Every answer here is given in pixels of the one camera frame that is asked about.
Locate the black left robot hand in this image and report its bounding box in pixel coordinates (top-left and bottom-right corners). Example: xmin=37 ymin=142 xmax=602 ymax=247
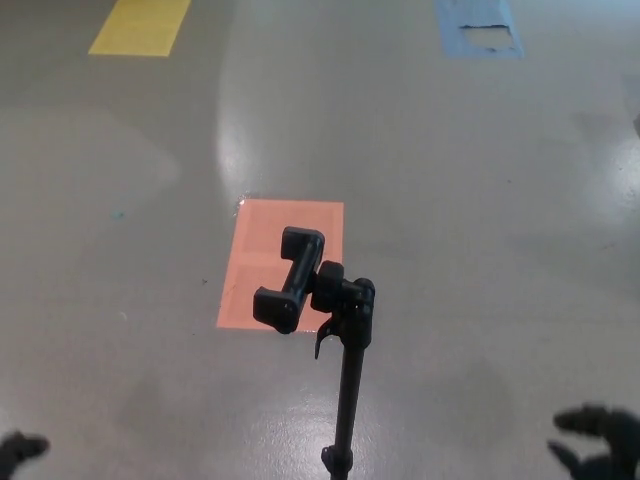
xmin=0 ymin=431 xmax=52 ymax=480

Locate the black phone stand tripod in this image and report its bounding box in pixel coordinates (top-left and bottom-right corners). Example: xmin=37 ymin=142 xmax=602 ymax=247
xmin=252 ymin=225 xmax=377 ymax=480

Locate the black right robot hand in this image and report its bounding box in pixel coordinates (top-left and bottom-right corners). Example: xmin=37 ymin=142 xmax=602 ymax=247
xmin=546 ymin=404 xmax=640 ymax=480

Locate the yellow floor tape patch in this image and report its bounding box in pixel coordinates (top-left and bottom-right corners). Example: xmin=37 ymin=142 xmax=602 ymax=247
xmin=87 ymin=0 xmax=194 ymax=57

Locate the orange floor tape patch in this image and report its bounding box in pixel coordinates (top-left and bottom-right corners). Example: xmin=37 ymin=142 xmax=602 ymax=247
xmin=216 ymin=198 xmax=345 ymax=331

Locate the torn blue floor tape patch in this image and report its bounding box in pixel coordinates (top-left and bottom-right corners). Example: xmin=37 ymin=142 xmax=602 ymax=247
xmin=434 ymin=0 xmax=525 ymax=60

